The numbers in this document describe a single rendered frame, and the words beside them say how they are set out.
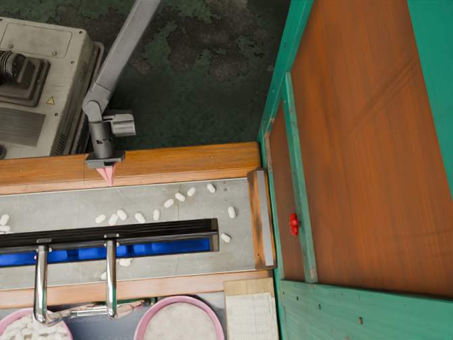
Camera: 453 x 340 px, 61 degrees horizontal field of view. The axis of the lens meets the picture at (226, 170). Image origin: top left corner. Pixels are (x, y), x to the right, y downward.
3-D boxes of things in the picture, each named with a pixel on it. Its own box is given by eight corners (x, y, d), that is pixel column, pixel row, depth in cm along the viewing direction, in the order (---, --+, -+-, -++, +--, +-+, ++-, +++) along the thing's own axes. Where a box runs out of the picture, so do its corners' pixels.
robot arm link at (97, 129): (89, 115, 108) (85, 121, 103) (114, 112, 109) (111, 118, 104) (94, 137, 111) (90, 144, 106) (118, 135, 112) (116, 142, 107)
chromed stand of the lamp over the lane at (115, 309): (96, 249, 128) (30, 239, 85) (156, 245, 128) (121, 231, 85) (95, 310, 123) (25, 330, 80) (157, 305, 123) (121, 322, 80)
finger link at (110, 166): (116, 189, 112) (111, 160, 108) (92, 191, 112) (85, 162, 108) (121, 179, 118) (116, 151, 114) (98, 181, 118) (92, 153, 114)
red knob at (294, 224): (286, 215, 77) (290, 212, 73) (297, 214, 77) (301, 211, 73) (289, 237, 76) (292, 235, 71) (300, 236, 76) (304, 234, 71)
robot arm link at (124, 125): (89, 92, 107) (84, 102, 100) (131, 88, 108) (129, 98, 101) (98, 131, 113) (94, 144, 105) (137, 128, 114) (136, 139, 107)
